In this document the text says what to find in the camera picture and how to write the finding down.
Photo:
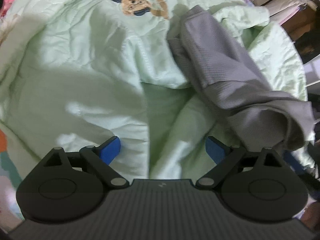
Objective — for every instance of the black hanging garment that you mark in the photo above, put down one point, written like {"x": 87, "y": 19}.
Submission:
{"x": 310, "y": 48}

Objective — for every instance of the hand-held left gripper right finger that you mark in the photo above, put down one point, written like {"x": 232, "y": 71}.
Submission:
{"x": 213, "y": 151}

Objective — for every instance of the brown coat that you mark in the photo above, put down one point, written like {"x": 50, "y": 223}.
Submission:
{"x": 306, "y": 21}

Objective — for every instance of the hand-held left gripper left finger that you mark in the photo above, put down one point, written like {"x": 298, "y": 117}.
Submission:
{"x": 111, "y": 151}

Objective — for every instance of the dark blue cloth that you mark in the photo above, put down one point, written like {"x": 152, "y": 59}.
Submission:
{"x": 297, "y": 165}

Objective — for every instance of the floral bed sheet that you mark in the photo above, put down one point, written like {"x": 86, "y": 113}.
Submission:
{"x": 7, "y": 155}

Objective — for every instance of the light green bear-print quilt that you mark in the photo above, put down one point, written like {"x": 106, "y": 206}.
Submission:
{"x": 75, "y": 55}

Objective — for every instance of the pale pink slip dress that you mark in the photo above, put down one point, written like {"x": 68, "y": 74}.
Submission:
{"x": 277, "y": 11}

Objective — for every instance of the grey waffle-knit garment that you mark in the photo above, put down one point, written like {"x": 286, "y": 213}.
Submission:
{"x": 225, "y": 67}

